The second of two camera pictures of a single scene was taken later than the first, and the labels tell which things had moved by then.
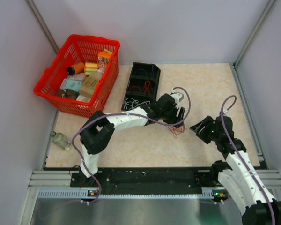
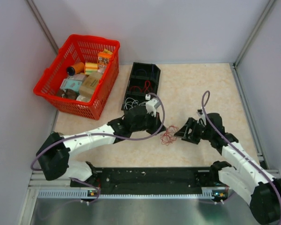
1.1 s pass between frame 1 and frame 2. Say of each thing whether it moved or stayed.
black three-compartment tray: stayed
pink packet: stayed
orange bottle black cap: stayed
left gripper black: moved
